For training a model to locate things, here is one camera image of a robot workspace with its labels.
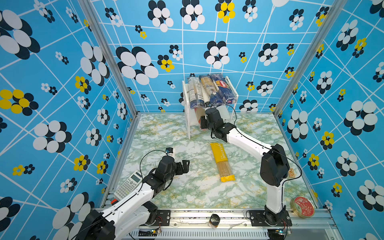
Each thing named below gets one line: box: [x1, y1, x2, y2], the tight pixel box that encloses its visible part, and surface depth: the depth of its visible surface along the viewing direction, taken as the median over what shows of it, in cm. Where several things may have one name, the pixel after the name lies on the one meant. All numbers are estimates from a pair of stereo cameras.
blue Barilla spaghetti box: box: [211, 73, 237, 104], surface depth 84 cm
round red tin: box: [290, 195, 315, 219], surface depth 75 cm
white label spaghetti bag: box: [187, 76, 206, 109], surface depth 82 cm
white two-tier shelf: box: [182, 76, 239, 140], surface depth 80 cm
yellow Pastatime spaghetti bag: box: [210, 142, 236, 183], surface depth 91 cm
